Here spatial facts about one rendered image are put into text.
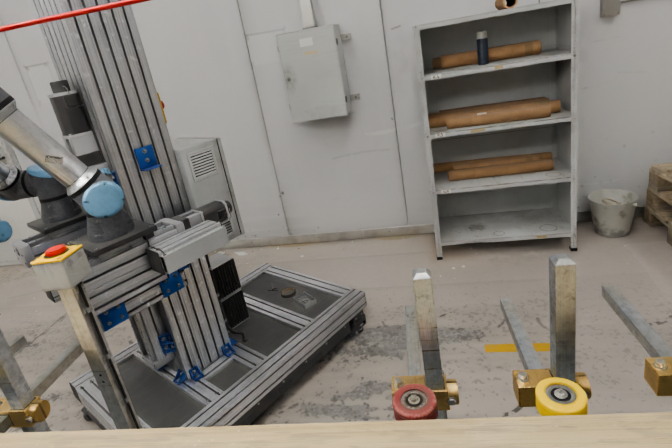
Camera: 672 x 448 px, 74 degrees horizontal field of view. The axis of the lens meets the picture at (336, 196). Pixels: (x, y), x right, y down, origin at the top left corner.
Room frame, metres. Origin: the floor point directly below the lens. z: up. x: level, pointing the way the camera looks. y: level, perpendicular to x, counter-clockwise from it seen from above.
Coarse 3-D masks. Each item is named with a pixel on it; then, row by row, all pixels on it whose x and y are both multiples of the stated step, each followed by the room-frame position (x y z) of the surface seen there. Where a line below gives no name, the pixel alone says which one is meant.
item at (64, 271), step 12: (72, 252) 0.87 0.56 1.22; (84, 252) 0.90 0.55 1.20; (36, 264) 0.84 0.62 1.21; (48, 264) 0.84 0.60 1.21; (60, 264) 0.83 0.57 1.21; (72, 264) 0.85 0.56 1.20; (84, 264) 0.88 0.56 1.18; (48, 276) 0.84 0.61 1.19; (60, 276) 0.83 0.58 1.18; (72, 276) 0.84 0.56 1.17; (84, 276) 0.87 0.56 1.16; (48, 288) 0.84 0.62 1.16; (60, 288) 0.83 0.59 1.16; (72, 288) 0.83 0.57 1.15
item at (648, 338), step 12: (612, 288) 0.94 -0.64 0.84; (612, 300) 0.90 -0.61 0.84; (624, 300) 0.88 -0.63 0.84; (624, 312) 0.84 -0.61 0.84; (636, 312) 0.83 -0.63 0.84; (636, 324) 0.80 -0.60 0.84; (648, 324) 0.79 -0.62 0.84; (636, 336) 0.78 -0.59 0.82; (648, 336) 0.75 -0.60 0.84; (648, 348) 0.74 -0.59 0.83; (660, 348) 0.72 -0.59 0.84
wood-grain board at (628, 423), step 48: (48, 432) 0.72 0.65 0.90; (96, 432) 0.70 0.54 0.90; (144, 432) 0.68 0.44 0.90; (192, 432) 0.66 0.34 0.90; (240, 432) 0.64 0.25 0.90; (288, 432) 0.62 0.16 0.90; (336, 432) 0.60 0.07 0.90; (384, 432) 0.58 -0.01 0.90; (432, 432) 0.56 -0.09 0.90; (480, 432) 0.55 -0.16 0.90; (528, 432) 0.53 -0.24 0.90; (576, 432) 0.52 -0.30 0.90; (624, 432) 0.50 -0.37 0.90
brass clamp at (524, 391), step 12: (516, 372) 0.73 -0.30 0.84; (528, 372) 0.72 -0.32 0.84; (540, 372) 0.71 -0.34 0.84; (576, 372) 0.70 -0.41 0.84; (516, 384) 0.70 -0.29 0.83; (528, 384) 0.69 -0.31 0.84; (588, 384) 0.67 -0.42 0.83; (516, 396) 0.70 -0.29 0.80; (528, 396) 0.68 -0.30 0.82; (588, 396) 0.66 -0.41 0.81
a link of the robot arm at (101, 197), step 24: (0, 96) 1.25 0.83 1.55; (0, 120) 1.24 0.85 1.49; (24, 120) 1.28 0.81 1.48; (24, 144) 1.26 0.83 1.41; (48, 144) 1.29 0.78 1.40; (48, 168) 1.28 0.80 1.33; (72, 168) 1.30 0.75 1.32; (96, 168) 1.36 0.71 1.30; (72, 192) 1.29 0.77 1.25; (96, 192) 1.30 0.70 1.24; (120, 192) 1.34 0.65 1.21; (96, 216) 1.30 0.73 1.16
